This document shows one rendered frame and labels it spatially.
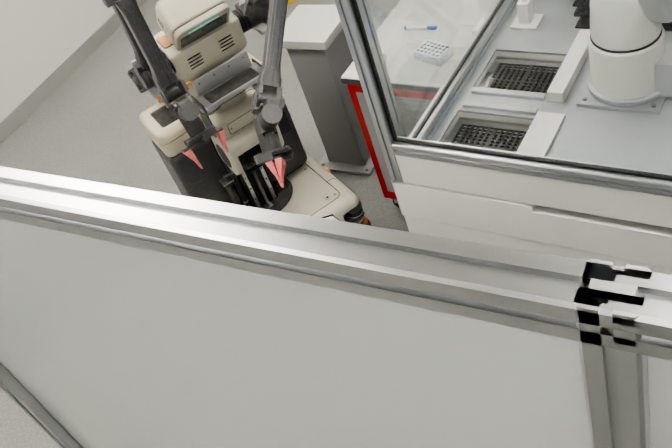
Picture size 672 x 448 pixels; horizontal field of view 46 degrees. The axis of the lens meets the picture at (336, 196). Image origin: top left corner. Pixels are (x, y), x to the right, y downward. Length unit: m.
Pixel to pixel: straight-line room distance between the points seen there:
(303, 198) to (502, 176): 1.44
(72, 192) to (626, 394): 0.51
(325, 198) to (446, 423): 2.62
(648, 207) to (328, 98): 1.94
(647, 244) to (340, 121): 1.92
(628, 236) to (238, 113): 1.46
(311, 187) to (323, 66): 0.53
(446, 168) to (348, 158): 1.73
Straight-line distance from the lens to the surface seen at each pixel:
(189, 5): 2.67
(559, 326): 0.54
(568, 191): 2.06
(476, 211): 2.24
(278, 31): 2.27
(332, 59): 3.51
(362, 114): 3.22
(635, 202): 2.03
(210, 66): 2.80
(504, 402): 0.69
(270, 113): 2.12
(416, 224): 2.41
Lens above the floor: 2.46
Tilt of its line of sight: 41 degrees down
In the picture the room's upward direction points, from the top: 21 degrees counter-clockwise
